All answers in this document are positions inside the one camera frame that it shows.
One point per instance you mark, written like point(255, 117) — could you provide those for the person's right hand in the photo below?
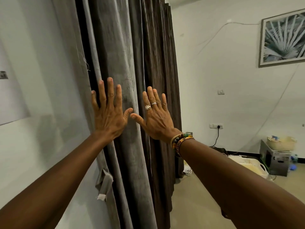
point(158, 124)

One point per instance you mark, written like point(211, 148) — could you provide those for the person's left hand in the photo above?
point(109, 121)

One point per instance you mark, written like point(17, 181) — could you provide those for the dark brown curtain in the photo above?
point(159, 57)

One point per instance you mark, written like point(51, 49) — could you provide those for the grey curtain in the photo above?
point(119, 45)

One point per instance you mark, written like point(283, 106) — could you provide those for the person's left forearm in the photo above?
point(47, 188)

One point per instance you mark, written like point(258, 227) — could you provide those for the person's right forearm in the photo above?
point(238, 188)

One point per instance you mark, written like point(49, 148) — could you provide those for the printed paper with QR code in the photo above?
point(14, 100)

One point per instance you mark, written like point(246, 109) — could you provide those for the white plastic laundry basket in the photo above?
point(252, 165)

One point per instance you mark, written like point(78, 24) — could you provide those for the beige woven basket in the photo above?
point(281, 144)

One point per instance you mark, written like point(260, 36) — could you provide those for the small blue object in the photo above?
point(293, 167)

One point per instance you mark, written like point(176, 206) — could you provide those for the framed palm leaf picture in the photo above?
point(283, 38)

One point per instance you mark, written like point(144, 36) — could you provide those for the white wall socket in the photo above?
point(213, 126)

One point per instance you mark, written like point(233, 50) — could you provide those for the small white wall switch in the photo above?
point(220, 92)

